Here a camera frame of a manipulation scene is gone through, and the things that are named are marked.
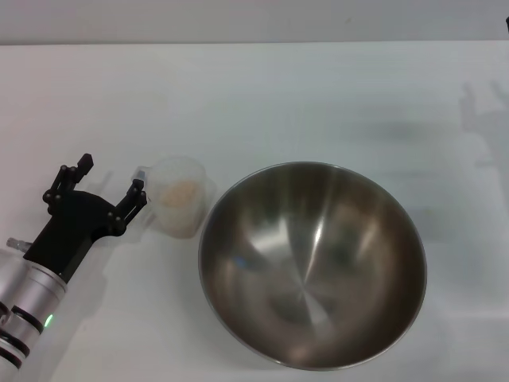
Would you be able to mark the clear plastic measuring cup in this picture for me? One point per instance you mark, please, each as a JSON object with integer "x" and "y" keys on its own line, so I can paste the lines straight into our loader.
{"x": 179, "y": 223}

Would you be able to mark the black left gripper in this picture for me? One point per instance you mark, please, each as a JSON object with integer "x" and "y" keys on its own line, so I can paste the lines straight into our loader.
{"x": 67, "y": 231}

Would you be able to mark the stainless steel mixing bowl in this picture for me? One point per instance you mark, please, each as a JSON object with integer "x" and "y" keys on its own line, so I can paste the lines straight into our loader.
{"x": 314, "y": 270}

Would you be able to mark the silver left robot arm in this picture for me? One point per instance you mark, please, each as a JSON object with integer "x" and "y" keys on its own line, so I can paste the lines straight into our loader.
{"x": 28, "y": 298}

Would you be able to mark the white rice grains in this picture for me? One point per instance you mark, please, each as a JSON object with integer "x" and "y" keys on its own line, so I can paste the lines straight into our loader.
{"x": 181, "y": 193}

